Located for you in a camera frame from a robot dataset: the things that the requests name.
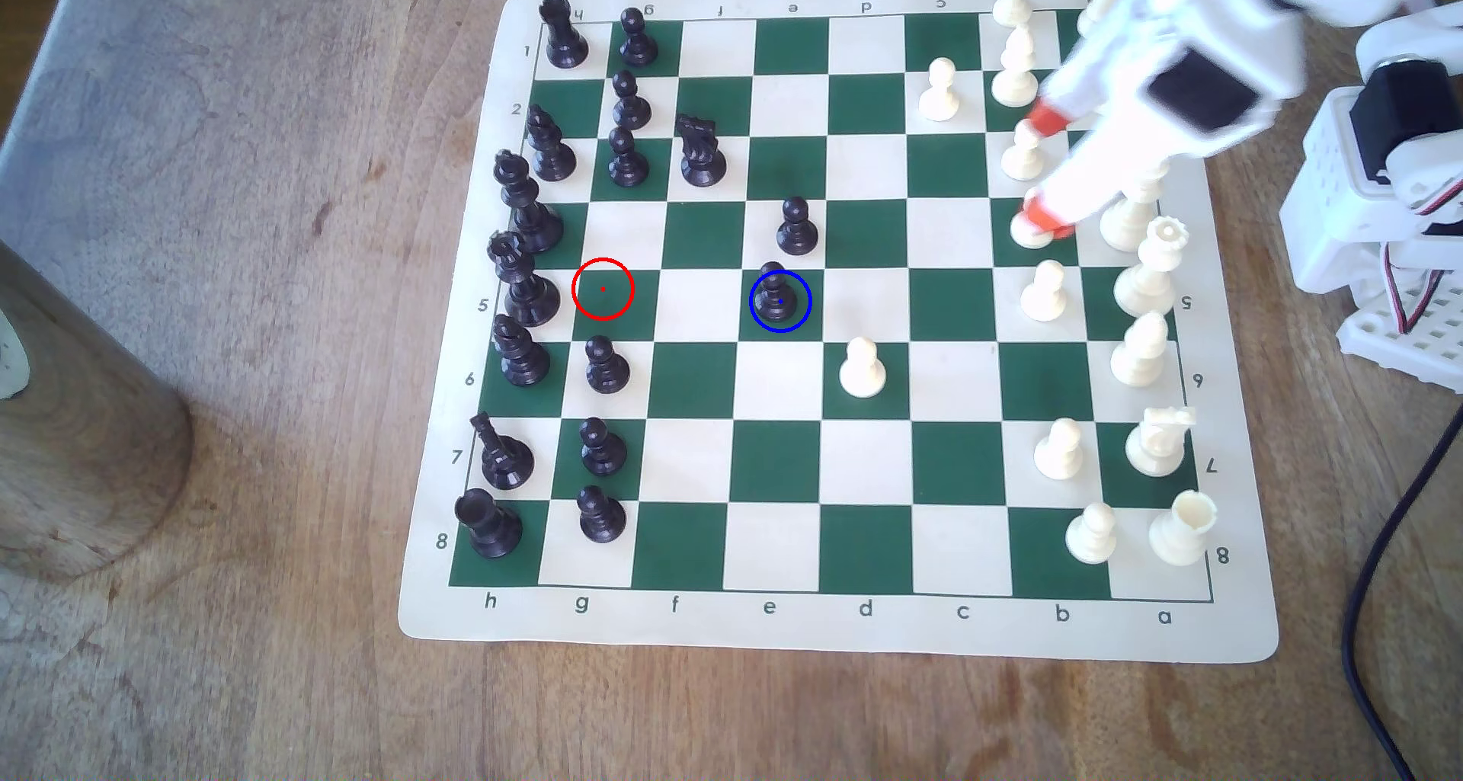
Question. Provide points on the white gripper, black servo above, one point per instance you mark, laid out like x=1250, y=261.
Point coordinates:
x=1102, y=162

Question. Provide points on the black chess pawn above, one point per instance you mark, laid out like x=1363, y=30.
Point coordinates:
x=626, y=159
x=777, y=299
x=637, y=40
x=630, y=103
x=797, y=230
x=606, y=367
x=602, y=450
x=600, y=516

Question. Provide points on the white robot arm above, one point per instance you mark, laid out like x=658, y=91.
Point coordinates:
x=1337, y=187

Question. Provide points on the white chess king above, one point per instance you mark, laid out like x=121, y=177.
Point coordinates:
x=1126, y=227

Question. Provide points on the white chess bishop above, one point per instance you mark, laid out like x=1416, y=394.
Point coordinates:
x=1015, y=72
x=1140, y=353

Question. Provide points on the white chess queen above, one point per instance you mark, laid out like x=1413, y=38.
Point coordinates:
x=1149, y=273

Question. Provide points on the white chess rook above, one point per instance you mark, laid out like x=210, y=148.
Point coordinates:
x=1183, y=530
x=1097, y=2

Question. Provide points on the white chess knight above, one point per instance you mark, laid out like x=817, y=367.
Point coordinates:
x=1157, y=444

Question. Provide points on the black chess knight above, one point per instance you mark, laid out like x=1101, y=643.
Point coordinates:
x=701, y=155
x=504, y=455

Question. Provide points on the green and cream chess mat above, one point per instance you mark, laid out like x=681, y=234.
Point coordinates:
x=800, y=461

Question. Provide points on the black chess bishop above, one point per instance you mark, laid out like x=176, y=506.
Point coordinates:
x=552, y=150
x=521, y=356

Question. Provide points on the black chess rook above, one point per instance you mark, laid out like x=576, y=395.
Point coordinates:
x=560, y=36
x=489, y=527

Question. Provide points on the black king h4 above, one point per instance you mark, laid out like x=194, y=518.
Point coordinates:
x=528, y=210

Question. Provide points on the black queen h5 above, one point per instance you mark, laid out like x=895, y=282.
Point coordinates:
x=522, y=287

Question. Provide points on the round wooden block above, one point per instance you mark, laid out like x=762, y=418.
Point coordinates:
x=80, y=438

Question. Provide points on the small white object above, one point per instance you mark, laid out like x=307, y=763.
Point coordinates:
x=9, y=358

